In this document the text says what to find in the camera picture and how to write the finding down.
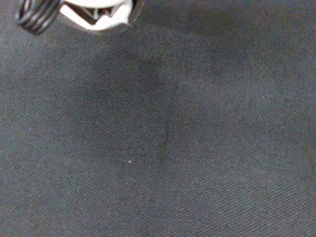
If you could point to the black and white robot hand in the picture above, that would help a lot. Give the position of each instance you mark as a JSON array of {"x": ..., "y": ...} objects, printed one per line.
[{"x": 98, "y": 19}]

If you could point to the black bench cloth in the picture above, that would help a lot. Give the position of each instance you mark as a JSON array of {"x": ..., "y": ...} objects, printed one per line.
[{"x": 158, "y": 148}]

